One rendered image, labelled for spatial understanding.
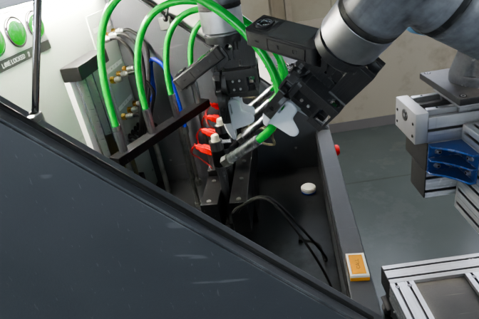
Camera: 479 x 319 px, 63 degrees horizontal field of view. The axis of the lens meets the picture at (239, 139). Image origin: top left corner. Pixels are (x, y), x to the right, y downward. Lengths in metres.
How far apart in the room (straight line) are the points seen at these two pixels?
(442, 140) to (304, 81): 0.73
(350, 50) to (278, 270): 0.28
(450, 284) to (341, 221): 1.00
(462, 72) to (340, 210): 0.53
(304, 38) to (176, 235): 0.29
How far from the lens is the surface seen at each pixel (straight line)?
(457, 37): 0.43
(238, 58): 0.73
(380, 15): 0.41
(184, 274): 0.54
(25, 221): 0.56
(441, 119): 1.15
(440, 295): 1.70
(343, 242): 0.75
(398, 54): 3.16
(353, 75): 0.48
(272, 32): 0.53
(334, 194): 0.87
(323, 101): 0.50
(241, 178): 0.89
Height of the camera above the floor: 1.45
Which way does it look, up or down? 26 degrees down
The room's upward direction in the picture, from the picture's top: 10 degrees counter-clockwise
